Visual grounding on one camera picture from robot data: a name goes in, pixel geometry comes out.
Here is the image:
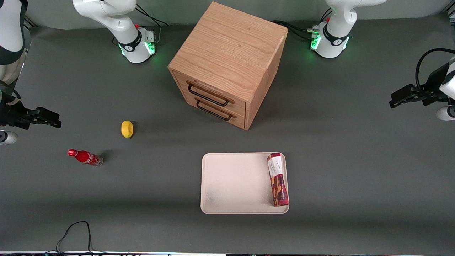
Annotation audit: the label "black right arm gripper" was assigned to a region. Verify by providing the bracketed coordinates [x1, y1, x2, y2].
[0, 101, 62, 129]

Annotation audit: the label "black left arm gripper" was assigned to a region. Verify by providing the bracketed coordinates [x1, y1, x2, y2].
[389, 63, 450, 109]

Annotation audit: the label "red cookie box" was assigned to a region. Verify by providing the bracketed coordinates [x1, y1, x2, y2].
[267, 152, 290, 207]

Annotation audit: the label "white rectangular plastic tray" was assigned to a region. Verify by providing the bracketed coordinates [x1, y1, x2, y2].
[200, 152, 289, 214]

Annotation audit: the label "red cola bottle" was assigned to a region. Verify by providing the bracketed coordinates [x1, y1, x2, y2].
[68, 149, 104, 167]

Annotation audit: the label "wooden drawer front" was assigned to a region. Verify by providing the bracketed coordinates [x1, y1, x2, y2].
[173, 70, 247, 117]
[181, 91, 246, 130]

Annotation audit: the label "wooden two-drawer cabinet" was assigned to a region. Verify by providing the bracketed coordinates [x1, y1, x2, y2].
[168, 1, 288, 131]

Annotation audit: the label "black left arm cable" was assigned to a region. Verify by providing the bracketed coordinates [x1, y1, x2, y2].
[415, 48, 455, 94]

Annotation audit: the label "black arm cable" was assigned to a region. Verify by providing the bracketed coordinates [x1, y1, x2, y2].
[415, 48, 455, 94]
[0, 80, 22, 102]

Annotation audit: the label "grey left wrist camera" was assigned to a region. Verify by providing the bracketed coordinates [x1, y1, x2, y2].
[436, 105, 455, 121]

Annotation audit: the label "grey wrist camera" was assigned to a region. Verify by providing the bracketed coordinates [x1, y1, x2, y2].
[436, 105, 455, 121]
[0, 130, 18, 145]

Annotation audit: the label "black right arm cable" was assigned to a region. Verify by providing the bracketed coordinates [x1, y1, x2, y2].
[0, 80, 22, 102]

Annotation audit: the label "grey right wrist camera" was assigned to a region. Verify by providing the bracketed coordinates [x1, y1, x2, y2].
[0, 130, 18, 145]

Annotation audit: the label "black looped table cable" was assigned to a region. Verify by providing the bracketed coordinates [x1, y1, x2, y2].
[46, 220, 107, 255]

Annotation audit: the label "black left base cables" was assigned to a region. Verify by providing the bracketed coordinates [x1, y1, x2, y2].
[272, 20, 320, 40]

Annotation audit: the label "black base cables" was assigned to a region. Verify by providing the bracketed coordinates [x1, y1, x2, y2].
[272, 20, 320, 40]
[135, 4, 170, 45]

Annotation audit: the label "black right base cables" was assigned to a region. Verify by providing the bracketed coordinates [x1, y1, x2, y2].
[135, 4, 170, 45]

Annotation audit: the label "black metal drawer handle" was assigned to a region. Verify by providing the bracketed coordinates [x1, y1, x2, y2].
[187, 82, 230, 107]
[196, 100, 232, 121]

